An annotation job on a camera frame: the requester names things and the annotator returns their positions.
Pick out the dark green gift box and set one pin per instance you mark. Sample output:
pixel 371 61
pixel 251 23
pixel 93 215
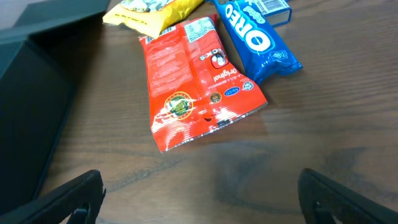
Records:
pixel 46 46

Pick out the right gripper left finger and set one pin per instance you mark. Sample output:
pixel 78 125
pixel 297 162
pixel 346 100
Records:
pixel 78 201

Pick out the blue Oreo cookie pack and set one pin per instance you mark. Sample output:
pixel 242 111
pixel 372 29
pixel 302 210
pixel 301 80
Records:
pixel 261 49

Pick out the small blue snack box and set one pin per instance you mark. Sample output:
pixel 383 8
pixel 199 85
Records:
pixel 275 12

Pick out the red snack bag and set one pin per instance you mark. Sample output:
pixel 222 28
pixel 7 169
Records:
pixel 194 90

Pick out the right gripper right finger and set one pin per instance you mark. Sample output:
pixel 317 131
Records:
pixel 322 200

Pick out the yellow seed snack bag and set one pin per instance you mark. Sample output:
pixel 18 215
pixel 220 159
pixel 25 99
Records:
pixel 150 17

